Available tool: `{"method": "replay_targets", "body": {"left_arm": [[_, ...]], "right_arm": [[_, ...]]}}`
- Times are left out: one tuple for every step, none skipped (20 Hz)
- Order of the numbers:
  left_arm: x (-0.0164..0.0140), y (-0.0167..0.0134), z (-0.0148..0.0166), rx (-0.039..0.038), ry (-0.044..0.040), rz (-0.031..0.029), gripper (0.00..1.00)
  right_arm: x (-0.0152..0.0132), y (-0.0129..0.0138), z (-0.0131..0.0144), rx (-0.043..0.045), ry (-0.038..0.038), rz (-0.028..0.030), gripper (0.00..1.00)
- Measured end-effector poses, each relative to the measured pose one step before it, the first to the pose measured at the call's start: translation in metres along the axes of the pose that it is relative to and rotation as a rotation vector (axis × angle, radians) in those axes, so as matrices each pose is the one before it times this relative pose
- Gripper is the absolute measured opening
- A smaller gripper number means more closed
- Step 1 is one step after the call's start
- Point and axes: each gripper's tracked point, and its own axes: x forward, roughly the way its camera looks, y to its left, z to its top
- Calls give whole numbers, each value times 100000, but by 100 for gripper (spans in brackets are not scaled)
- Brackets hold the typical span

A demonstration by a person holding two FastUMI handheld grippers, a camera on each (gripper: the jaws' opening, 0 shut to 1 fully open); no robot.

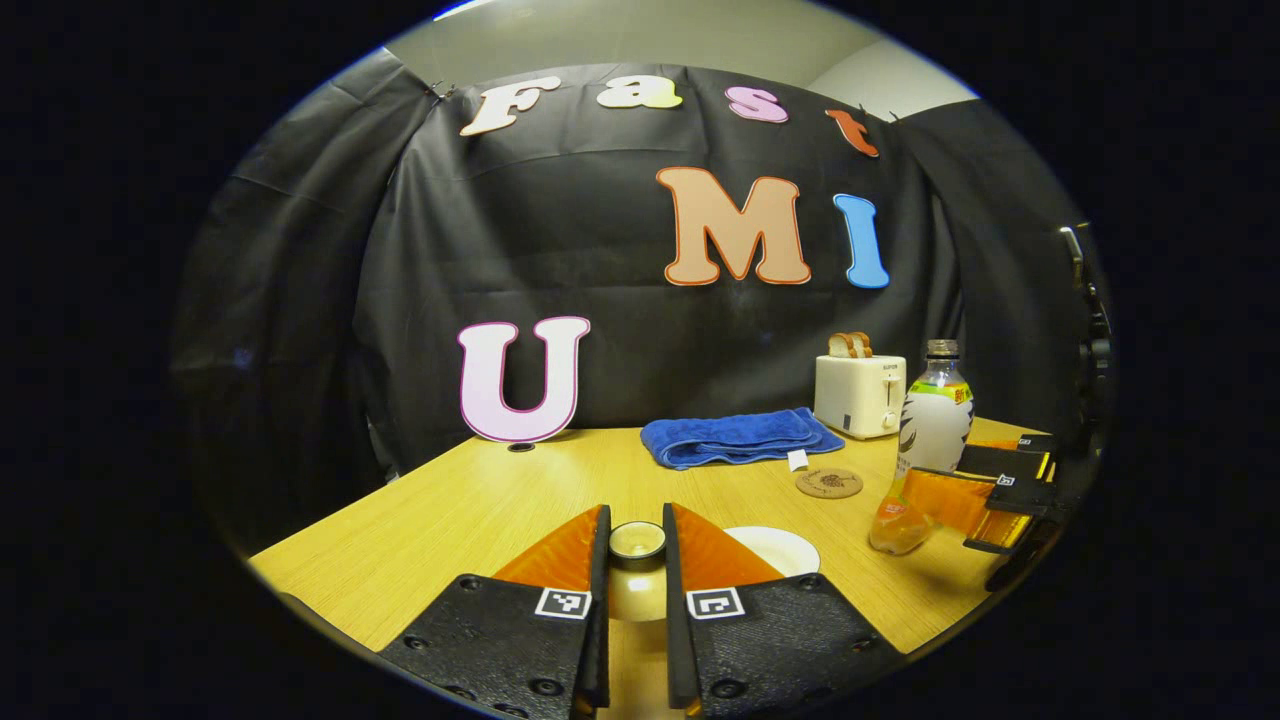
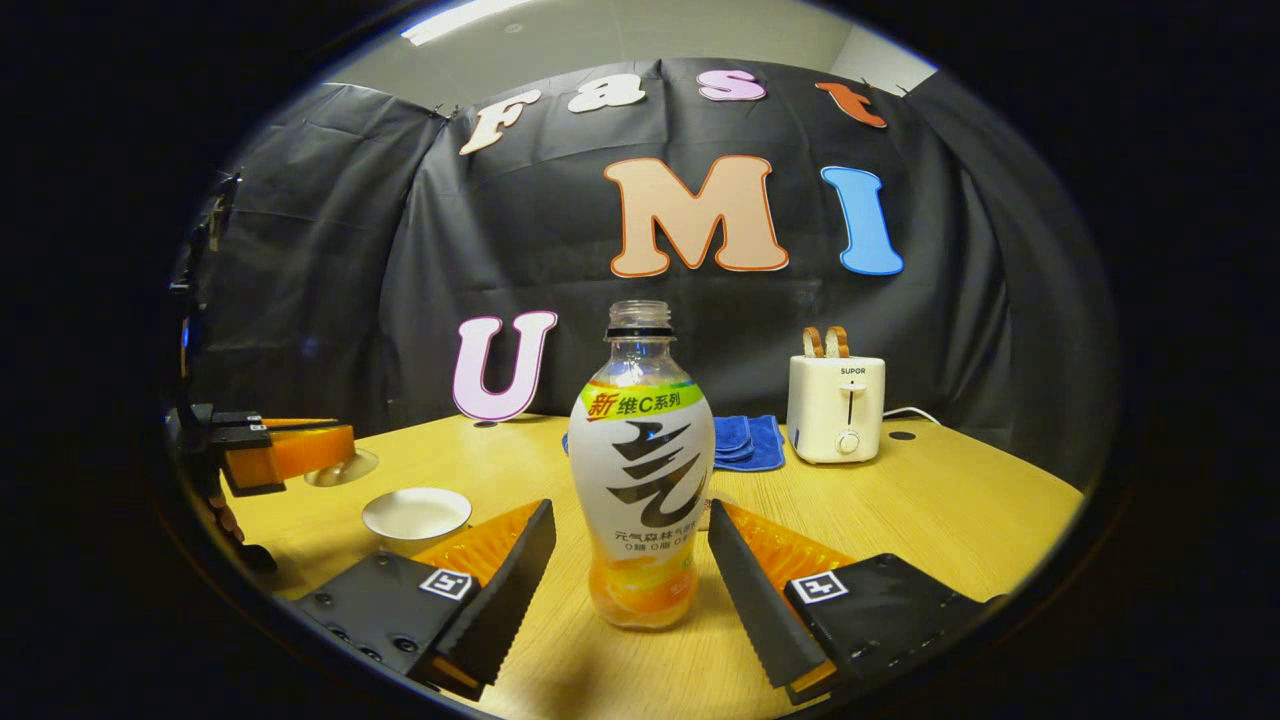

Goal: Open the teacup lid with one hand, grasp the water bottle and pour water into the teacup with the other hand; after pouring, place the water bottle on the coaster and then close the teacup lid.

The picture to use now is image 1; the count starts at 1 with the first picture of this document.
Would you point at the clear labelled water bottle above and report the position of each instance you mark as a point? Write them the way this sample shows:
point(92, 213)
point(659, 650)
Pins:
point(935, 420)

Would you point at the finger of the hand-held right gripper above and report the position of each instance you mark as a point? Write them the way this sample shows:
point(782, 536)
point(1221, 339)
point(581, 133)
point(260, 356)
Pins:
point(1000, 462)
point(1025, 495)

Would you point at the black backdrop cloth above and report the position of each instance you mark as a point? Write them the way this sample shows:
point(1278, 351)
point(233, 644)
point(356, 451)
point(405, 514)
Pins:
point(600, 250)

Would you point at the folded blue towel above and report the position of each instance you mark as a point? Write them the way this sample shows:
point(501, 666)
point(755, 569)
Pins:
point(735, 437)

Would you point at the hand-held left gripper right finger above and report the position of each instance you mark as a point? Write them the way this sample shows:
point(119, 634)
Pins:
point(678, 620)

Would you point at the cream ceramic teacup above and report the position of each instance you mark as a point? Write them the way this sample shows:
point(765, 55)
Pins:
point(780, 550)

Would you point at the white toaster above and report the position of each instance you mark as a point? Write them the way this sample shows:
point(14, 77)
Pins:
point(860, 395)

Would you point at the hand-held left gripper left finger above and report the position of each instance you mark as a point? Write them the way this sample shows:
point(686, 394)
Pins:
point(600, 620)

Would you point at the toast bread slice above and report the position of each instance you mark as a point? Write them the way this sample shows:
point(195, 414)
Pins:
point(840, 346)
point(864, 344)

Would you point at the round cork coaster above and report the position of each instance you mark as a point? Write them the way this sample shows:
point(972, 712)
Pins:
point(829, 483)

